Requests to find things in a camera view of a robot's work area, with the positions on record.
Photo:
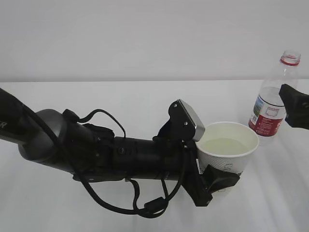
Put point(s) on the clear plastic water bottle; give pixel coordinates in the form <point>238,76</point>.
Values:
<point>269,111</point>

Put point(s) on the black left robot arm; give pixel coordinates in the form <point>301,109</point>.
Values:
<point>94,154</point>

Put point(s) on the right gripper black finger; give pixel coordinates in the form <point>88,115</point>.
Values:
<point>296,105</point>

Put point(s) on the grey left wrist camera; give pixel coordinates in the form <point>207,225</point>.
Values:
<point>183,124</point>

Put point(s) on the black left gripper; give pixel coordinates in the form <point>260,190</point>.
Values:
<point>180,163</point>

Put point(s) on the white paper cup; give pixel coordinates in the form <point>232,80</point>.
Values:
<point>227,146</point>

